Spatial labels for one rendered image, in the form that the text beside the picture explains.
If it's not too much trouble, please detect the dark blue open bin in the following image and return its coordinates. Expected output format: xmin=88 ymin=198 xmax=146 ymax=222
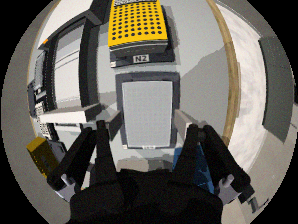
xmin=172 ymin=145 xmax=214 ymax=194

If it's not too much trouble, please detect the yellow bin with label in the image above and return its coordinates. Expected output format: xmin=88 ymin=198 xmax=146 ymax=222
xmin=26 ymin=137 xmax=59 ymax=178

